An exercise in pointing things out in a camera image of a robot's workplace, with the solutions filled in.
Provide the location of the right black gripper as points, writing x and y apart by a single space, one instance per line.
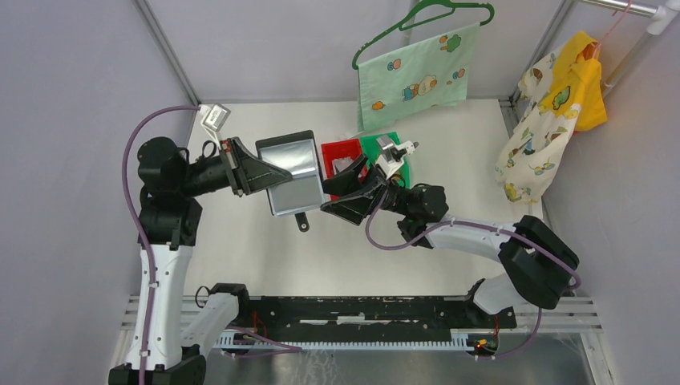
354 208

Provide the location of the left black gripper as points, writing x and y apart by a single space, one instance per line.
239 162

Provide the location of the black leather card holder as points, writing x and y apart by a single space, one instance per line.
297 154

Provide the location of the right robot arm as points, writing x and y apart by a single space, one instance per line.
538 266

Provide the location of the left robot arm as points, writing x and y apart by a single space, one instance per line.
163 350

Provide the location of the white card stack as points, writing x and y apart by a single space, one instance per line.
340 164

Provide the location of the red plastic bin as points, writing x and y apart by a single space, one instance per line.
346 148

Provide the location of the green plastic bin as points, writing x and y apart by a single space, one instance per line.
370 149

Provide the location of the light green printed cloth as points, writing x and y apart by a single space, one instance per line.
433 72

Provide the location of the white printed garment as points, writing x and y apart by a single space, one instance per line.
529 161

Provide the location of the green clothes hanger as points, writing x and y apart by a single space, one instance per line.
409 21

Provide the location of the yellow garment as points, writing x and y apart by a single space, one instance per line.
575 92

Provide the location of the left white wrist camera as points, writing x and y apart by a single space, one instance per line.
212 120

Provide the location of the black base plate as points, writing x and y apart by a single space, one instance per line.
368 319

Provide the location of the white slotted cable duct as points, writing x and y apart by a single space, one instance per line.
232 340

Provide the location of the metal hanging rail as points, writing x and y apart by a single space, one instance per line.
633 30

